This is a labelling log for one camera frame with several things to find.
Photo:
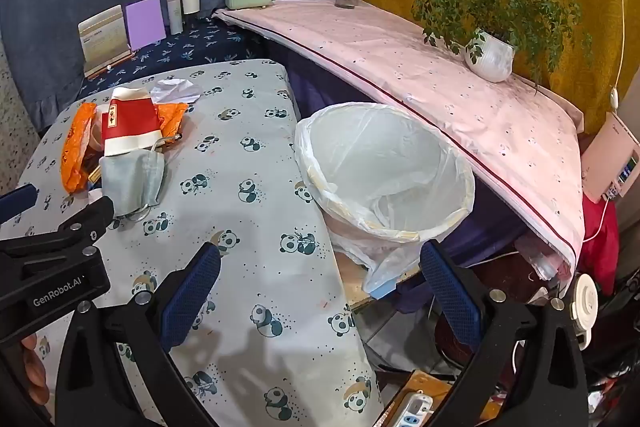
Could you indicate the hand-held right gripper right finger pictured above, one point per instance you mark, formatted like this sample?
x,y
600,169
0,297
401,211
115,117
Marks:
x,y
452,292

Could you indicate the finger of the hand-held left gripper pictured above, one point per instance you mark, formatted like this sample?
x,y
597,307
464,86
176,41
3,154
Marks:
x,y
85,219
17,202

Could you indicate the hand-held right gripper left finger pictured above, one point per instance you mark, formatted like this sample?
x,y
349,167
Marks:
x,y
192,292

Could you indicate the grey face mask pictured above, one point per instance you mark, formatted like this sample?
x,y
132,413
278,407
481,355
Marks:
x,y
132,184

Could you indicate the orange plastic bag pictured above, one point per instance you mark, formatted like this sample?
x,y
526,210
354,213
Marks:
x,y
72,157

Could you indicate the red paper box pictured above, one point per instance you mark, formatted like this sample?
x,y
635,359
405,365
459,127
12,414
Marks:
x,y
127,124

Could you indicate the bin with white plastic liner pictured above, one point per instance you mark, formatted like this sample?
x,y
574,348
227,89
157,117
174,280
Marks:
x,y
380,157

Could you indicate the person's left hand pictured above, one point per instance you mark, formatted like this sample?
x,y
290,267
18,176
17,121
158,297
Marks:
x,y
34,367

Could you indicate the wooden board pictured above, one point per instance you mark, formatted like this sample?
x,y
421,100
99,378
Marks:
x,y
350,282

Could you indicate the white power strip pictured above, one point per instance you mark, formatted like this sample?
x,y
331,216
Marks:
x,y
412,409

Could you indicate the white round plastic device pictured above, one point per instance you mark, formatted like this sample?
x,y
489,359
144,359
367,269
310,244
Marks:
x,y
585,302

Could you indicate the panda printed sheet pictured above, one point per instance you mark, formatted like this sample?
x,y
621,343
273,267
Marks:
x,y
240,157

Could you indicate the red cloth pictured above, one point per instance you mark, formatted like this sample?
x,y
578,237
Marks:
x,y
600,247

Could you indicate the white crumpled paper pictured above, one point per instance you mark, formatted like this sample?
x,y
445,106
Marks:
x,y
172,92

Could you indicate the desk calendar on wooden stand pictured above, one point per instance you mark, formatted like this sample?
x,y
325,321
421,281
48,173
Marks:
x,y
102,37

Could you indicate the purple card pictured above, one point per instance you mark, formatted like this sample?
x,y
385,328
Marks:
x,y
145,22

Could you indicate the pink electric device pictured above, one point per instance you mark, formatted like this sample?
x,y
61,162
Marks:
x,y
607,152

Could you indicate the navy patterned cloth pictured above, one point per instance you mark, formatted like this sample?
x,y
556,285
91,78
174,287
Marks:
x,y
210,47

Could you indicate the white tube bottle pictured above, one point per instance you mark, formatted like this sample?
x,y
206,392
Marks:
x,y
174,14

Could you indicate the green plant in white pot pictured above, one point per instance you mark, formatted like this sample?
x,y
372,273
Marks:
x,y
492,57

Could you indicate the dark purple cloth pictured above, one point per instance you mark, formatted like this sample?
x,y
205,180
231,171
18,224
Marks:
x,y
310,82

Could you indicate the pink cloth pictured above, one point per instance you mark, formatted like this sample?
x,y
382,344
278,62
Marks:
x,y
400,57

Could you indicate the white jar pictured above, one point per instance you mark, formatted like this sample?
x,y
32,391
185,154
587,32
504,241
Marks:
x,y
190,2

